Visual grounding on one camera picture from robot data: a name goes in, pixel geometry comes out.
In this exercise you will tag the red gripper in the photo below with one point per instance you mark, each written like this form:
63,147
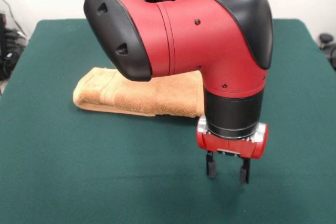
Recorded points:
231,146

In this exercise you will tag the tan terry towel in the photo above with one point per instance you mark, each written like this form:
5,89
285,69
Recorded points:
136,98

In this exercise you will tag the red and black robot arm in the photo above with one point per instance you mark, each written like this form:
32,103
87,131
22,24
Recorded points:
197,45

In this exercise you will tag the dark green table cloth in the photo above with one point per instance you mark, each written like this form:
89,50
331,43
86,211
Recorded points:
105,169

